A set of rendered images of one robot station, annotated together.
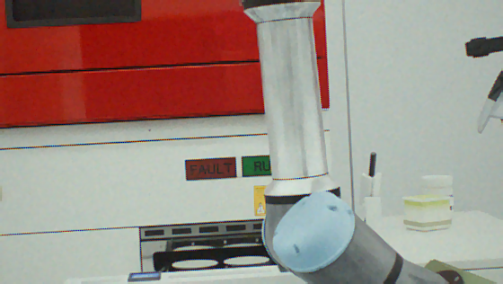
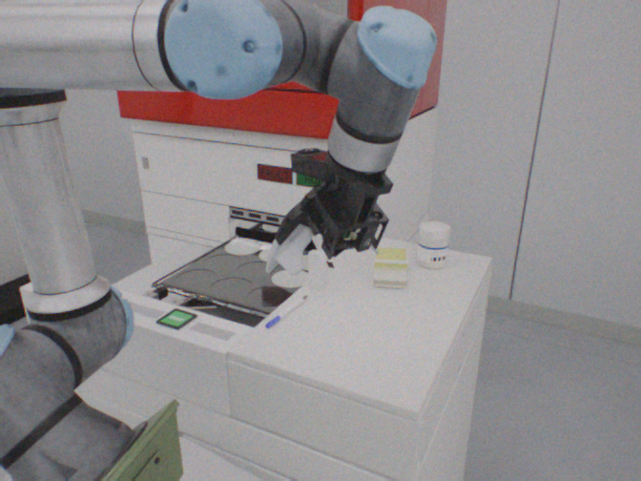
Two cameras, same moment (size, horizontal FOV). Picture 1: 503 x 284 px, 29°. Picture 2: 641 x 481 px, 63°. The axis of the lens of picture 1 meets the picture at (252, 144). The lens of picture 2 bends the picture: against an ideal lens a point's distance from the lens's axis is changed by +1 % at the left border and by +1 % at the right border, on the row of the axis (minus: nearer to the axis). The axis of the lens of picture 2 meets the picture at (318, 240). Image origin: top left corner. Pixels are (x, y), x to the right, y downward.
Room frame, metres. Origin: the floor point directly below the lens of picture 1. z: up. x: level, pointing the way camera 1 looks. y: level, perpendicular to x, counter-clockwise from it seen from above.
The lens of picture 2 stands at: (1.09, -0.74, 1.49)
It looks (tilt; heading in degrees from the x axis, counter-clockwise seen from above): 22 degrees down; 30
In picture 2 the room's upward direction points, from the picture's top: straight up
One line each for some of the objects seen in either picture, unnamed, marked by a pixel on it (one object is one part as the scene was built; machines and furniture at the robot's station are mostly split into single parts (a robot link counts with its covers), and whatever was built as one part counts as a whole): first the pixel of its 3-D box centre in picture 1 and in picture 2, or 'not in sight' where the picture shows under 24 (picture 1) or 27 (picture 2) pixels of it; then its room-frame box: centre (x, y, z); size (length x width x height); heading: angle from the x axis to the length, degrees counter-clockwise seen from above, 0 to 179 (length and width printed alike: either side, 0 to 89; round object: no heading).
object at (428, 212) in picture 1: (427, 212); (390, 267); (2.06, -0.36, 1.00); 0.07 x 0.07 x 0.07; 23
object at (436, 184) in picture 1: (436, 197); (433, 244); (2.20, -0.41, 1.01); 0.07 x 0.07 x 0.10
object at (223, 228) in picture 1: (235, 227); (291, 221); (2.28, 0.05, 0.96); 0.44 x 0.01 x 0.02; 94
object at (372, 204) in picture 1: (371, 205); (320, 257); (1.97, -0.23, 1.03); 0.06 x 0.04 x 0.13; 4
